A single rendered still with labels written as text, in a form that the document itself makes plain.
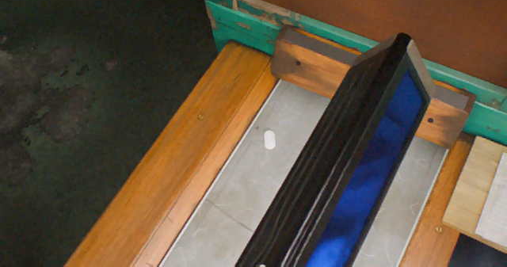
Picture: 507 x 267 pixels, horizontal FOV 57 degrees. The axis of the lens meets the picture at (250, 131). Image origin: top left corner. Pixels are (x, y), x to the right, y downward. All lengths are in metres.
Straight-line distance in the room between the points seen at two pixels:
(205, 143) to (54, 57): 1.38
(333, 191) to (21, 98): 1.75
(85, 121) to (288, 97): 1.13
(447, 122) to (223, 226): 0.36
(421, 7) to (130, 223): 0.50
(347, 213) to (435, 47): 0.37
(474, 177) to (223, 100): 0.40
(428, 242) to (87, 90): 1.47
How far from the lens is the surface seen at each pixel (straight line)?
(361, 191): 0.37
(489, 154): 0.77
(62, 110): 1.90
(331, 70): 0.72
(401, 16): 0.67
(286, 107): 0.81
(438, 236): 0.71
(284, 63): 0.75
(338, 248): 0.36
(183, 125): 0.78
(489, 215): 0.73
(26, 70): 2.09
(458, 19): 0.64
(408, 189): 0.76
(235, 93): 0.80
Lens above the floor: 1.43
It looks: 61 degrees down
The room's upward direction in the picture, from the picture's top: 12 degrees counter-clockwise
